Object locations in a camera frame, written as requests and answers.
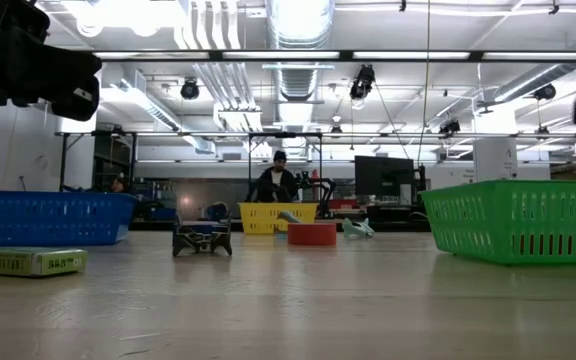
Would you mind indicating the blue office chair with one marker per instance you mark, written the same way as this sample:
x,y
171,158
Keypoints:
x,y
216,211

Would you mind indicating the yellow plastic basket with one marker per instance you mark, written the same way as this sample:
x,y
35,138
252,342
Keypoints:
x,y
260,217

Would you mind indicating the red box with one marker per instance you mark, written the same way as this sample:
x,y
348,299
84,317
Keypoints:
x,y
343,203

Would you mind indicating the person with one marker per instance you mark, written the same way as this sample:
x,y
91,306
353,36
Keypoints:
x,y
119,184
276,185

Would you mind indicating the green staple box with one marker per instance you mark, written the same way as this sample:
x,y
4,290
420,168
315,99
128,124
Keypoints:
x,y
27,261

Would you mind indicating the black computer monitor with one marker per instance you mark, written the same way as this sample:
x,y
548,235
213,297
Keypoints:
x,y
383,175

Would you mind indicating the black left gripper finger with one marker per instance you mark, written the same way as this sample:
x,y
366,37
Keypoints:
x,y
73,65

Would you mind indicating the green plastic basket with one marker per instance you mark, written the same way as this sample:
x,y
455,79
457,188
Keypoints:
x,y
518,220

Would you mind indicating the black background robot arm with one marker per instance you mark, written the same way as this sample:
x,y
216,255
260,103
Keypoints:
x,y
324,192

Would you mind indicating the silver ceiling air duct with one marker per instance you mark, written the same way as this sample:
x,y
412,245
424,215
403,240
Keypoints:
x,y
298,30

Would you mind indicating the blue plastic basket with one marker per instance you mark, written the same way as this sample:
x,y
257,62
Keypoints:
x,y
48,217

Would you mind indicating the black metal workstation frame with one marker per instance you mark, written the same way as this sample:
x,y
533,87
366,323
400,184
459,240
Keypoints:
x,y
63,160

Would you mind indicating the black ceiling spotlight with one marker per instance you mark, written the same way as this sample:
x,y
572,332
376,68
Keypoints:
x,y
189,89
363,81
450,126
545,91

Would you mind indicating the red tape roll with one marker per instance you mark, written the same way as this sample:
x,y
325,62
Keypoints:
x,y
312,234

